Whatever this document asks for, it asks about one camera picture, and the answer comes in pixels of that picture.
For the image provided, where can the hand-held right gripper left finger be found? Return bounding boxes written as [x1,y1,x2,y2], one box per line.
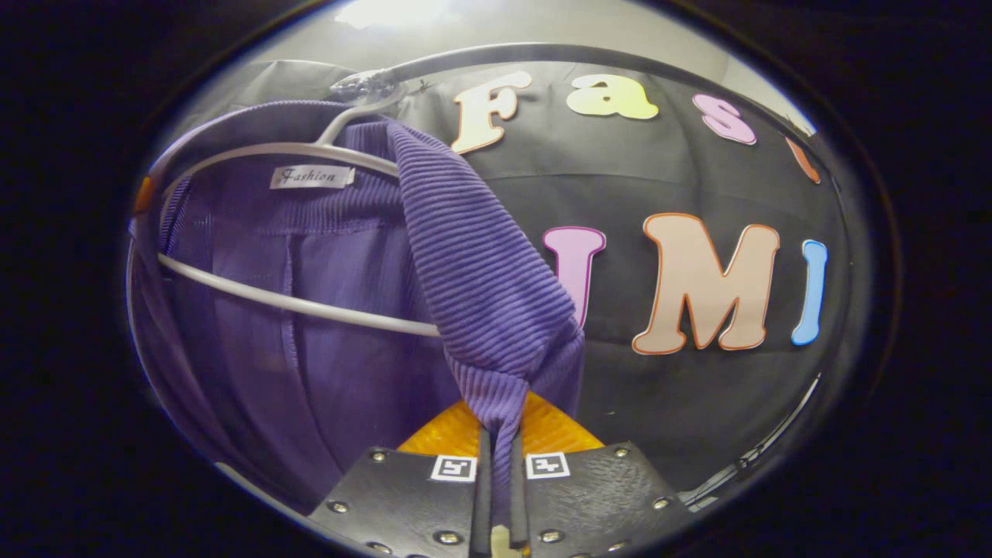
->
[308,399,494,558]

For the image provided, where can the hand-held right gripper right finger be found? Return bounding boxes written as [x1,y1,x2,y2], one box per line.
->
[508,391,692,558]

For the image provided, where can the purple ribbed shirt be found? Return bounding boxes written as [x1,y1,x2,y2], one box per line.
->
[128,99,586,528]

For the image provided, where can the white plastic hanger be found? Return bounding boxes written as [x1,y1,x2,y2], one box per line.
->
[128,68,443,338]

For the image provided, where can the black clothes rack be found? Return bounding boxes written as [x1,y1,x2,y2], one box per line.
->
[333,43,834,187]

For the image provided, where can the black backdrop cloth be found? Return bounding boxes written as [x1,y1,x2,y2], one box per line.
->
[155,58,853,497]

